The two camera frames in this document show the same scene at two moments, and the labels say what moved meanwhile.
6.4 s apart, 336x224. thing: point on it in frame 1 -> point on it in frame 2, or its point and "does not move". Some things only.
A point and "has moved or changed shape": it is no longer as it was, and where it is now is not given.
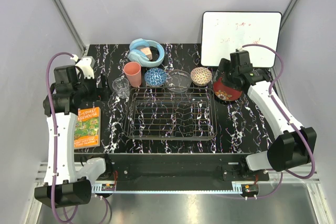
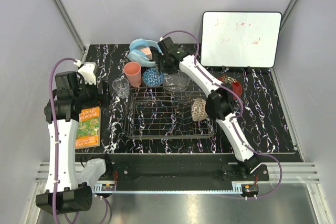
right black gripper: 224,65 -> 159,58
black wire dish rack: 170,114 does not move
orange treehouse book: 87,128 does not move
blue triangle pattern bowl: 155,76 does not move
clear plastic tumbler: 121,85 does not move
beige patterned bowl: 201,76 has moved or changed shape
